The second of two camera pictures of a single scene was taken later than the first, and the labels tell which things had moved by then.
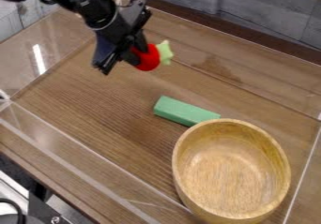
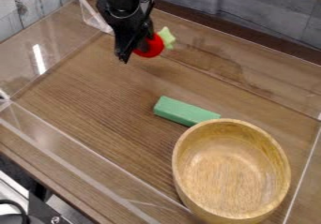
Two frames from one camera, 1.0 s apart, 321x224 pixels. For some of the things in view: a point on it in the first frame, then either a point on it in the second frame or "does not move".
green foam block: [182, 112] does not move
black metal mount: [41, 211] does not move
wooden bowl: [230, 170] does not move
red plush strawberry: [148, 59] -> [159, 40]
